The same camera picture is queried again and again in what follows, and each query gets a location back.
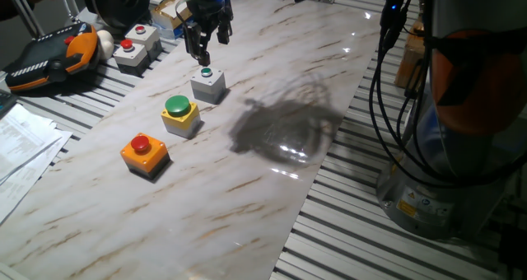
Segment marble pattern mat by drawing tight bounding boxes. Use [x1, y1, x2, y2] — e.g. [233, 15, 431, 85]
[0, 0, 383, 280]

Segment white round object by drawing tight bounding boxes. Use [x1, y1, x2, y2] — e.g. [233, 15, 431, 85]
[96, 29, 116, 63]

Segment black round disc object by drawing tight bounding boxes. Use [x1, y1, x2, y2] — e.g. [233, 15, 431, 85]
[82, 0, 152, 30]

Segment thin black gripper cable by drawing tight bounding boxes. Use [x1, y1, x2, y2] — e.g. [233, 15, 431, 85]
[175, 0, 193, 26]

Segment yellow box green mushroom button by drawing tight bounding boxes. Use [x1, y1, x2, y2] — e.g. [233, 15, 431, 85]
[160, 94, 203, 140]

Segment aluminium profile post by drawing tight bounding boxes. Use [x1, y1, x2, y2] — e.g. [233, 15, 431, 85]
[2, 0, 47, 39]

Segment black orange teach pendant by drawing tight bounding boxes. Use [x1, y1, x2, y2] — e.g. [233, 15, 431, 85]
[3, 21, 101, 94]

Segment white printed paper sheet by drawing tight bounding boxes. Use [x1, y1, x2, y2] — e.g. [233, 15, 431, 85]
[0, 102, 63, 183]
[0, 129, 74, 226]

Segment grey box red button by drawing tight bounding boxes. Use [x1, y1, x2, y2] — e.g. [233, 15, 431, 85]
[124, 24, 163, 61]
[112, 38, 151, 77]

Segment orange box red button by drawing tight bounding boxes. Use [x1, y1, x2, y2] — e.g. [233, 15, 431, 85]
[119, 132, 172, 180]

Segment black keyboard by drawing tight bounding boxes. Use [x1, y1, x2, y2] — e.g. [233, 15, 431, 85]
[0, 89, 19, 119]

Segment open cardboard box white contents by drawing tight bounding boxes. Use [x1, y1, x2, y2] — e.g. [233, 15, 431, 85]
[149, 0, 194, 31]

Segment brown taped cardboard box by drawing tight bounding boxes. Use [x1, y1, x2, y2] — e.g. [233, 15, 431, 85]
[394, 16, 427, 89]

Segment grey box small green button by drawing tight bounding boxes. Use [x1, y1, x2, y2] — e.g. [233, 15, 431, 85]
[189, 66, 227, 105]

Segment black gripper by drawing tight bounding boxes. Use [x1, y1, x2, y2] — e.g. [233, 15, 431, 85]
[180, 0, 235, 67]

